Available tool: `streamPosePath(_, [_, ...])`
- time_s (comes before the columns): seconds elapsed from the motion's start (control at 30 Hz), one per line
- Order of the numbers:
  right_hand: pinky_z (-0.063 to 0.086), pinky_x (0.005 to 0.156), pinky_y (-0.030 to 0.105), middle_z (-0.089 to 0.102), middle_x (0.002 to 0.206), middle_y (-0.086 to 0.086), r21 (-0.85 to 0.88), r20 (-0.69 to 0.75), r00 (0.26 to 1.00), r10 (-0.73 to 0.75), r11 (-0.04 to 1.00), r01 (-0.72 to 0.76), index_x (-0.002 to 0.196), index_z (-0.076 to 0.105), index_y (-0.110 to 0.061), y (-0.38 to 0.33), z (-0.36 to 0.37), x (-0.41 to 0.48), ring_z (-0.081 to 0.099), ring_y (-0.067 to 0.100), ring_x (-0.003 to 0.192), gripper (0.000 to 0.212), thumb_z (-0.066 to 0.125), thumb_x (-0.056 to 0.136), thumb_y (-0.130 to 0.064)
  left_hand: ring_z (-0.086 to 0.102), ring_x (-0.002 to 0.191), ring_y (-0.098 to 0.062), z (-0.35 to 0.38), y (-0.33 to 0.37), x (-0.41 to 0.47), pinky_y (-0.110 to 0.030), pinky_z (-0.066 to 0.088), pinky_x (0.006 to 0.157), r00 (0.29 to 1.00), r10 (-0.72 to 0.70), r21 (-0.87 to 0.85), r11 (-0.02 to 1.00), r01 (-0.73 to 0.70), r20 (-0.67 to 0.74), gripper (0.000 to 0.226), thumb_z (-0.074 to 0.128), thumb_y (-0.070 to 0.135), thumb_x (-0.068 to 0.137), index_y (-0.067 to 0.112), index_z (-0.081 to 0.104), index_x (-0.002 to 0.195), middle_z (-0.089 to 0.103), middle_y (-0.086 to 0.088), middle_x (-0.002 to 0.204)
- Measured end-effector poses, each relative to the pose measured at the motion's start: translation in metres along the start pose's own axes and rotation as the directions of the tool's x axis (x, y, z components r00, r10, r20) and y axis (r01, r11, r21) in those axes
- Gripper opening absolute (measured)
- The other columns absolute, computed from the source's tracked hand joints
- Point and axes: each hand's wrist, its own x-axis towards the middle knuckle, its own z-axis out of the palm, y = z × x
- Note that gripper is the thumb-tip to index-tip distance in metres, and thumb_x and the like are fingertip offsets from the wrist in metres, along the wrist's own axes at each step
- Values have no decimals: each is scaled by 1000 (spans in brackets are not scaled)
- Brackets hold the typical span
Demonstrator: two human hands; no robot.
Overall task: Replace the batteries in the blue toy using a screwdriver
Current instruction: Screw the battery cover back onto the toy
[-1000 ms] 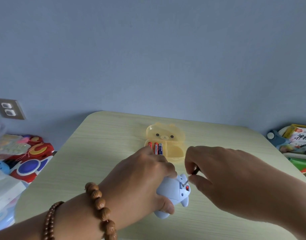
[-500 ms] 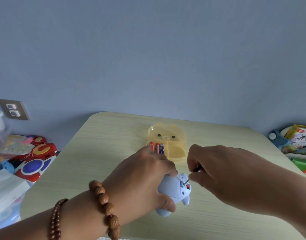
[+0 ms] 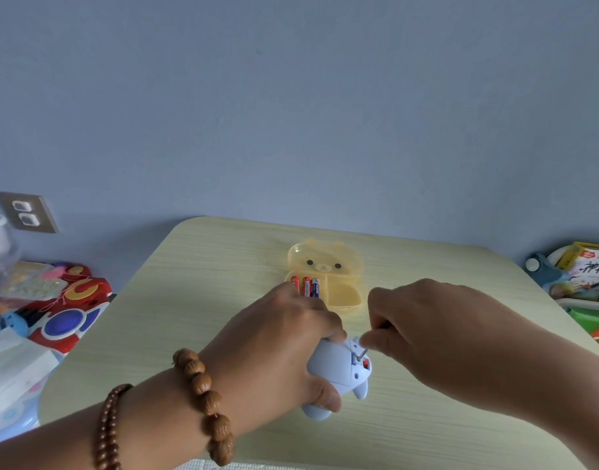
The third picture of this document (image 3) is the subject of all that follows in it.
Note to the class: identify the red blue round toy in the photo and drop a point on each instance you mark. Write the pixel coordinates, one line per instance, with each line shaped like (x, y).
(69, 318)

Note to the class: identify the light blue animal toy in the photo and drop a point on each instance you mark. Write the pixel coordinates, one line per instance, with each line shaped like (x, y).
(346, 381)

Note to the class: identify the person's left hand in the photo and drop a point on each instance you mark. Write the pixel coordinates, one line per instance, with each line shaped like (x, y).
(265, 357)

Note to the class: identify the dark blue battery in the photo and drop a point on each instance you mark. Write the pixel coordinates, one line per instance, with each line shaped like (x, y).
(315, 287)

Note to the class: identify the person's right hand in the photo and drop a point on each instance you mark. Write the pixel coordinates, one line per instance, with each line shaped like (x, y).
(451, 337)

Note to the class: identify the colourful picture book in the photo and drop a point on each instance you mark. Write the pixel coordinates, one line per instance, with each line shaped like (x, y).
(586, 271)

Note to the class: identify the grey wall outlet white covers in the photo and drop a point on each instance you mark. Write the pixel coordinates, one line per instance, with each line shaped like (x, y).
(25, 212)

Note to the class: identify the red battery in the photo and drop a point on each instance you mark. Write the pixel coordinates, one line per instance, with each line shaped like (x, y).
(306, 286)
(295, 283)

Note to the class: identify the white plastic tray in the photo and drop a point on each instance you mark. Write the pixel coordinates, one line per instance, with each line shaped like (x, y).
(586, 304)

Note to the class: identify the yellow bear storage box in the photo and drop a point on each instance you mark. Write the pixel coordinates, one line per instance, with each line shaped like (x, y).
(346, 293)

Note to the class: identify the white tissue pack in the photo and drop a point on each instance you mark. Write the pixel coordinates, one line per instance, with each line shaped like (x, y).
(15, 372)

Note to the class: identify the light blue plastic tub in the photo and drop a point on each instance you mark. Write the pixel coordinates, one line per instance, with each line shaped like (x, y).
(10, 420)

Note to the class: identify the person's right forearm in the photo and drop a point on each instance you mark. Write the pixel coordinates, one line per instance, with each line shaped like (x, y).
(564, 386)

